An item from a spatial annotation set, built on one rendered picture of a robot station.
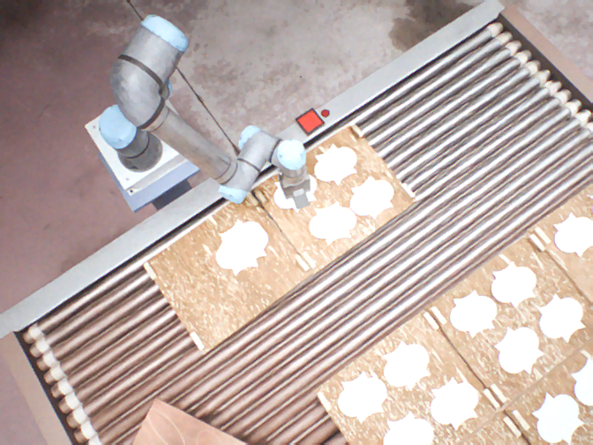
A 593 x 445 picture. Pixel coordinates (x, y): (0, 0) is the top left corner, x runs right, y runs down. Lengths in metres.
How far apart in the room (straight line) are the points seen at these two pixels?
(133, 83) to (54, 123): 1.99
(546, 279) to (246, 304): 0.92
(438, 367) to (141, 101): 1.10
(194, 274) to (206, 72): 1.66
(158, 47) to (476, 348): 1.20
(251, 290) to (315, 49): 1.81
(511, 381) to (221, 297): 0.89
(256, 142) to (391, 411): 0.86
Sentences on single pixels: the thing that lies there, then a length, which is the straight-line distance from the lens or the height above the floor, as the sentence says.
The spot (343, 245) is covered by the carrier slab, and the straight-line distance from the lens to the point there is 1.70.
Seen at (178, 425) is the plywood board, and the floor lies 1.04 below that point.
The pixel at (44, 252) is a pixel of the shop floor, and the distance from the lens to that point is 2.99.
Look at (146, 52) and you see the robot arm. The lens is 1.31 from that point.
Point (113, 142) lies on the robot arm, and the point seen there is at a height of 1.15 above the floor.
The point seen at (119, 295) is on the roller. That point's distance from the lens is 1.79.
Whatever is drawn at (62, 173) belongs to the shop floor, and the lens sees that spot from 3.10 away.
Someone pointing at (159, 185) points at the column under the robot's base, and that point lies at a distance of 1.91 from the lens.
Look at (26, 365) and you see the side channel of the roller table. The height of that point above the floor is 0.95.
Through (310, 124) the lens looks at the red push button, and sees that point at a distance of 1.86.
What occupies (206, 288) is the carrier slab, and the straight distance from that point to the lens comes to 1.70.
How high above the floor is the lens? 2.57
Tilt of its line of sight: 72 degrees down
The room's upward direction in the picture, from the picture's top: 6 degrees counter-clockwise
